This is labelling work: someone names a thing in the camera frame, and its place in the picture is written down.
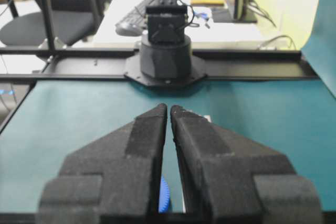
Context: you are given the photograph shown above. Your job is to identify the black aluminium frame rail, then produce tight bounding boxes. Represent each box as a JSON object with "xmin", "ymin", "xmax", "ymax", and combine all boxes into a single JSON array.
[{"xmin": 1, "ymin": 47, "xmax": 318, "ymax": 87}]

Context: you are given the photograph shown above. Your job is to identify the black computer keyboard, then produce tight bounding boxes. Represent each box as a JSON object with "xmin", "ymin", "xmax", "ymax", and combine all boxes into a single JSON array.
[{"xmin": 115, "ymin": 5, "xmax": 147, "ymax": 37}]

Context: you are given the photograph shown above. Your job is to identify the large blue plastic gear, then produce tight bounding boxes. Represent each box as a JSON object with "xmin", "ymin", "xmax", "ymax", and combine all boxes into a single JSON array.
[{"xmin": 158, "ymin": 176, "xmax": 171, "ymax": 213}]

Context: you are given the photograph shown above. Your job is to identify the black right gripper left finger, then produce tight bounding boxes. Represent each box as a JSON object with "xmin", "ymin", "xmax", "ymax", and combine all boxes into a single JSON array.
[{"xmin": 36, "ymin": 104, "xmax": 167, "ymax": 223}]

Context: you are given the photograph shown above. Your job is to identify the green backdrop cloth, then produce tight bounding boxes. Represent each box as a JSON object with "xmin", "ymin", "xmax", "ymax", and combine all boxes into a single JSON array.
[{"xmin": 302, "ymin": 0, "xmax": 335, "ymax": 95}]

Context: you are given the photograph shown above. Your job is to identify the white desk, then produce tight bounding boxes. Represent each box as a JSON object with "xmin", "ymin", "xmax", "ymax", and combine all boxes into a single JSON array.
[{"xmin": 93, "ymin": 0, "xmax": 298, "ymax": 50}]

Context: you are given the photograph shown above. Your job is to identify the black office chair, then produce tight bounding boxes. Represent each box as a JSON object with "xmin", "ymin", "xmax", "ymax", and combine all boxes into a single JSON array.
[{"xmin": 1, "ymin": 0, "xmax": 111, "ymax": 46}]

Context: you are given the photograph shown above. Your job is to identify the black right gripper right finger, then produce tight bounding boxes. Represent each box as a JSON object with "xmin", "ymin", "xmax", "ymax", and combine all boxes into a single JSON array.
[{"xmin": 171, "ymin": 105, "xmax": 323, "ymax": 223}]

